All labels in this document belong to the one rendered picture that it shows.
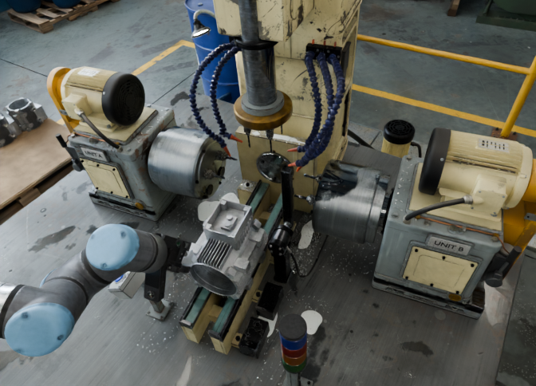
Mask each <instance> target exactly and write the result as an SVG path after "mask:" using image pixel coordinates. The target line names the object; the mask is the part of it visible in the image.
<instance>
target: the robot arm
mask: <svg viewBox="0 0 536 386"><path fill-rule="evenodd" d="M185 242H186V241H184V240H181V239H177V238H173V237H171V236H168V235H165V234H161V233H157V232H155V231H153V232H152V234H151V233H148V232H144V231H142V230H136V229H133V228H131V227H130V226H125V225H122V224H108V225H104V226H102V227H100V228H98V229H97V230H95V231H94V232H93V234H92V235H91V237H90V238H89V240H88V243H87V246H86V248H84V249H83V250H82V251H81V252H79V253H78V254H76V255H75V256H73V257H72V258H71V259H70V260H68V261H67V262H65V263H64V264H63V265H61V266H59V267H58V268H56V269H55V270H52V271H51V272H50V273H48V274H47V275H46V277H45V278H44V279H43V280H42V281H41V284H40V287H39V288H37V287H33V286H25V285H21V284H16V285H14V284H10V283H5V282H0V338H2V339H6V342H7V344H8V345H9V346H10V347H11V348H12V349H13V350H14V351H16V352H17V353H20V354H22V355H24V356H44V355H46V354H49V353H51V352H53V351H55V350H56V349H58V348H59V347H60V346H61V345H62V343H63V342H64V341H65V340H66V339H67V338H68V337H69V335H70V334H71V332H72V331H73V327H74V325H75V324H76V323H77V321H78V319H79V317H80V316H81V315H82V313H83V312H84V310H85V309H86V307H87V305H88V304H89V303H90V301H91V299H92V298H93V296H94V295H95V294H96V293H98V292H100V291H101V290H102V289H103V288H105V287H106V286H108V285H109V284H111V283H112V282H114V281H115V280H116V279H118V278H119V277H120V276H122V275H123V274H125V273H127V272H137V273H145V281H144V298H146V299H148V300H150V301H154V302H156V303H158V302H159V301H160V300H162V299H163V298H164V291H165V282H166V272H167V270H168V271H171V272H175V273H179V272H181V273H189V271H190V269H191V260H192V256H193V250H190V247H191V242H186V243H188V246H187V248H185V247H186V243H185ZM189 250H190V252H189V253H188V255H187V256H186V257H184V255H185V252H186V251H189Z"/></svg>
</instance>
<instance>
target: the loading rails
mask: <svg viewBox="0 0 536 386"><path fill-rule="evenodd" d="M270 204H271V200H270V185H269V184H268V183H264V182H262V181H261V180H259V181H258V183H257V185H256V187H255V188H254V190H253V192H252V193H251V195H250V198H249V199H248V200H247V202H246V204H245V205H247V206H250V207H252V213H253V220H255V219H257V220H258V221H259V222H260V223H261V224H262V226H264V227H263V229H264V230H265V232H266V234H267V235H268V236H267V237H268V242H269V241H270V240H271V238H272V236H273V234H274V230H275V228H276V226H277V225H281V224H282V225H283V211H282V193H281V194H280V196H279V198H278V201H277V202H276V204H275V206H274V209H273V210H272V211H271V213H270V212H267V211H268V209H269V207H270ZM268 242H267V244H268ZM267 244H266V247H265V249H264V251H265V252H266V258H265V260H264V262H263V264H262V263H258V265H257V267H256V269H255V271H254V273H253V275H252V278H253V281H254V283H253V285H252V287H251V289H250V290H247V289H245V290H244V291H243V293H242V295H241V296H240V298H239V299H236V300H235V299H233V298H232V297H231V296H229V298H228V299H227V301H226V303H225V305H224V306H223V307H221V306H219V303H220V301H221V300H222V298H223V296H221V297H220V295H219V296H218V295H217V294H216V295H215V293H212V292H210V291H209V290H208V291H207V289H205V288H204V287H198V288H197V290H196V291H195V293H194V295H193V296H192V298H191V300H190V301H189V303H188V305H187V307H186V309H185V310H184V311H183V314H182V316H181V317H180V319H179V324H180V325H181V327H182V329H183V331H184V333H185V335H186V337H187V339H188V340H191V341H194V342H196V343H199V342H200V340H201V338H202V336H203V334H204V332H205V330H206V328H207V326H208V324H209V322H210V321H213V322H215V324H214V326H213V328H212V330H210V331H209V335H210V337H211V340H212V343H213V345H214V347H215V350H216V351H218V352H221V353H225V354H226V355H227V354H228V353H229V351H230V349H231V346H234V347H236V348H238V349H239V346H238V343H239V342H240V340H241V337H242V334H241V333H238V331H239V329H240V326H241V324H242V322H243V320H244V318H245V316H246V313H247V311H248V309H249V308H250V304H251V302H252V301H253V302H256V303H257V302H258V299H259V298H260V295H261V293H262V291H261V290H259V289H258V287H259V285H260V283H261V281H262V279H263V276H264V274H265V272H266V270H267V268H268V265H269V264H270V263H272V264H274V257H273V256H271V252H270V251H269V249H268V248H267Z"/></svg>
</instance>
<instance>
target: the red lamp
mask: <svg viewBox="0 0 536 386"><path fill-rule="evenodd" d="M280 344H281V349H282V352H283V353H284V354H285V355H286V356H287V357H290V358H299V357H300V356H302V355H303V354H304V353H305V351H306V348H307V340H306V343H305V345H304V346H303V347H302V348H300V349H298V350H289V349H287V348H285V347H284V346H283V345H282V343H281V341H280Z"/></svg>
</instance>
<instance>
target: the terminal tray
mask: <svg viewBox="0 0 536 386"><path fill-rule="evenodd" d="M222 201H224V202H225V203H222ZM245 207H247V208H248V209H247V210H246V209H245ZM252 222H253V213H252V207H250V206H247V205H244V204H241V203H236V202H232V201H229V200H226V199H221V200H220V202H219V204H218V206H217V207H216V208H215V210H214V211H213V213H212V214H211V217H210V218H209V219H208V220H207V222H206V224H205V226H204V227H203V231H204V234H205V236H206V239H207V241H208V239H209V238H210V239H212V238H213V241H214V239H215V241H216V240H217V239H218V240H220V241H221V242H222V241H223V242H224V244H225V242H226V243H227V245H228V243H229V244H230V246H231V245H232V246H233V249H235V250H240V248H239V247H240V246H242V244H241V243H243V240H245V237H246V234H249V232H248V231H249V230H250V227H252V226H251V223H252ZM207 225H210V226H209V227H207ZM231 232H234V233H233V234H231Z"/></svg>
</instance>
